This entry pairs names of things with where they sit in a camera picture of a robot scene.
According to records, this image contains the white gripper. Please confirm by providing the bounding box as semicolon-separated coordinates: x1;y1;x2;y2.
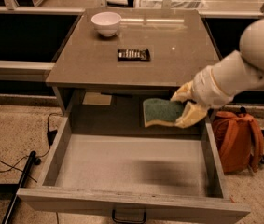
170;64;235;129

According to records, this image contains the green and yellow sponge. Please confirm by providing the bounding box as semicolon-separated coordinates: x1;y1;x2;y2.
143;98;184;127

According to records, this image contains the black power adapter with cable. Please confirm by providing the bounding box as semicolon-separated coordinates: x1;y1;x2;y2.
0;113;58;174

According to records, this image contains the orange backpack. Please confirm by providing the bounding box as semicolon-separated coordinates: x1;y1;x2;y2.
212;111;264;173

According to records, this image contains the open grey top drawer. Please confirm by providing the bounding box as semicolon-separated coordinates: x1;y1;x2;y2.
16;89;251;224

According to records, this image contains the grey wooden cabinet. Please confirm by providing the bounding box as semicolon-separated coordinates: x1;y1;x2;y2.
46;9;219;122

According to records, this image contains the black metal pole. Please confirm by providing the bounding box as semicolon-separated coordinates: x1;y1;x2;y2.
2;151;36;224

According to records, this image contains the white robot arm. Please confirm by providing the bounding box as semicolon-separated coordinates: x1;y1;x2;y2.
172;19;264;128

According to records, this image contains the black tray with metal bits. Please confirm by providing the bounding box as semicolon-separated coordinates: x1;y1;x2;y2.
118;49;150;62

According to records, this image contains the white ceramic bowl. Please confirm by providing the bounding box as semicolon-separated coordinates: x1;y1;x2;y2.
91;12;121;37

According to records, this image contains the black drawer handle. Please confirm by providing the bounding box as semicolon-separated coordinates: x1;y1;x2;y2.
111;209;146;224

